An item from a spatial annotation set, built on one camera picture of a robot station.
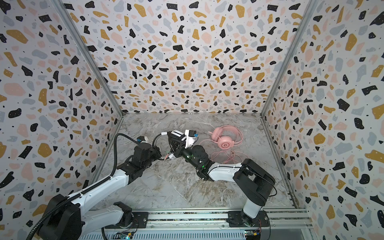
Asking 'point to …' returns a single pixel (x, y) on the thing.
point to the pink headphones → (227, 136)
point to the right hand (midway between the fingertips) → (169, 137)
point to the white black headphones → (178, 134)
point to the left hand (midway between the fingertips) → (161, 146)
